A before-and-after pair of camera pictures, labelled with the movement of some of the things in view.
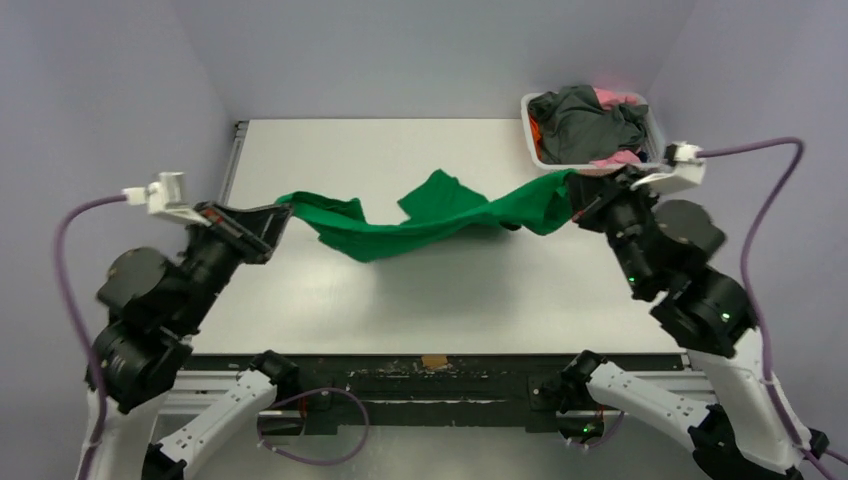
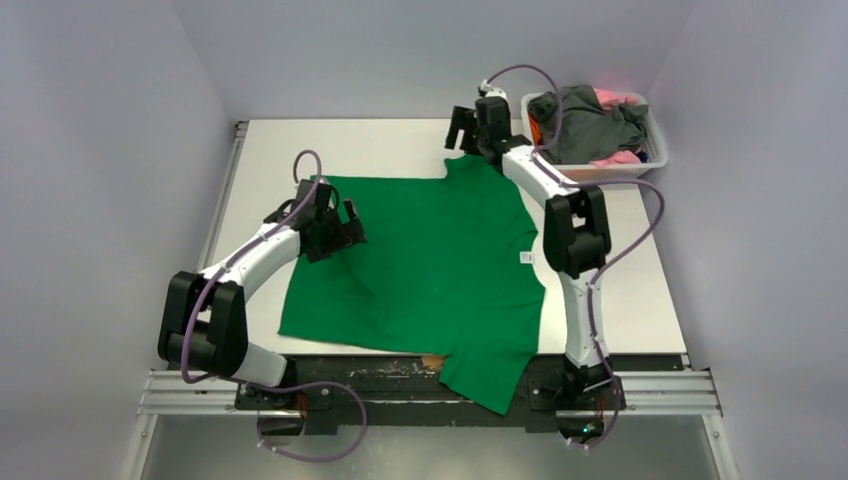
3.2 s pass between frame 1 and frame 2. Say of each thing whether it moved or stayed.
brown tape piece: stayed
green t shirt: moved
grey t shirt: stayed
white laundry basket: stayed
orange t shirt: stayed
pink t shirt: stayed
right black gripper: moved
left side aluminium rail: stayed
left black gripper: moved
